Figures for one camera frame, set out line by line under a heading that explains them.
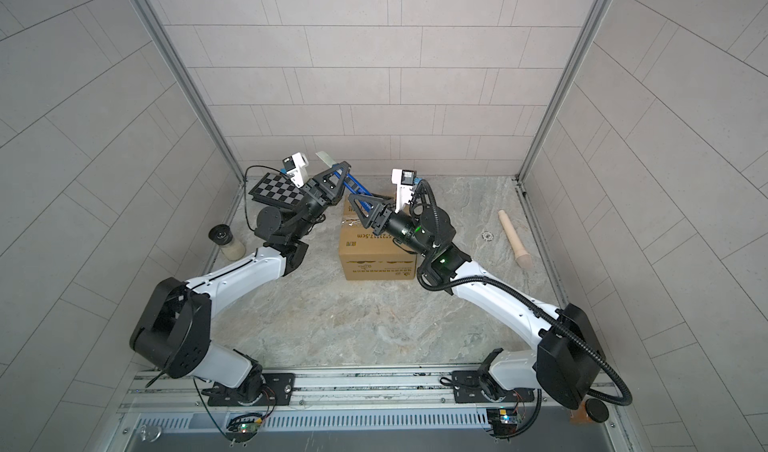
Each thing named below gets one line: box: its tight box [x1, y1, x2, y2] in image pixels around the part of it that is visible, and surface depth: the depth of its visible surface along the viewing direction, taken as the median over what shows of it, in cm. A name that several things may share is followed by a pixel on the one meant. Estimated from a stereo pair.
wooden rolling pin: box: [498, 209, 533, 269], surface depth 98 cm
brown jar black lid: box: [570, 398, 610, 425], surface depth 62 cm
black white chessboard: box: [248, 172, 304, 207], surface depth 110 cm
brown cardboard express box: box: [339, 194, 417, 281], surface depth 82 cm
